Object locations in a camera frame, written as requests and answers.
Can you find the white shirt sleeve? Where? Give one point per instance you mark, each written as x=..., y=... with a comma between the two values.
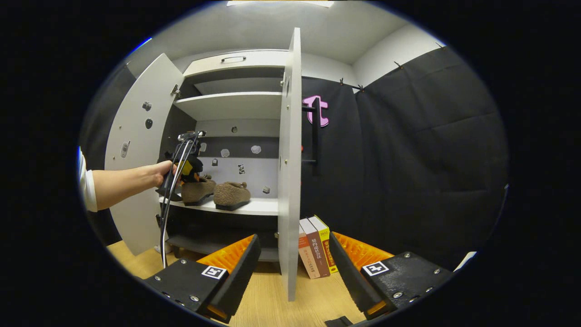
x=88, y=186

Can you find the white shoe cabinet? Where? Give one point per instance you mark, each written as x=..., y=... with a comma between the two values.
x=236, y=106

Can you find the brown book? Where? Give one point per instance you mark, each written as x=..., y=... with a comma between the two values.
x=317, y=250

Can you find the white shoe cabinet door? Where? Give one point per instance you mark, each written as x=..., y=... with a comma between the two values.
x=289, y=181
x=136, y=113

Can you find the yellow book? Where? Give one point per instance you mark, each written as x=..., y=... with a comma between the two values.
x=327, y=240

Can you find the brown fuzzy shoe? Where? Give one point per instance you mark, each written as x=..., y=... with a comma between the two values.
x=231, y=194
x=199, y=190

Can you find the white cup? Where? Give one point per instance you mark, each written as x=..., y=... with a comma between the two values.
x=163, y=248

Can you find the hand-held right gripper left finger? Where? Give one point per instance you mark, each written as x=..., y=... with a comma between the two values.
x=236, y=277

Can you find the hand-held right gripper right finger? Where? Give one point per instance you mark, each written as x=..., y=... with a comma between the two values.
x=349, y=272

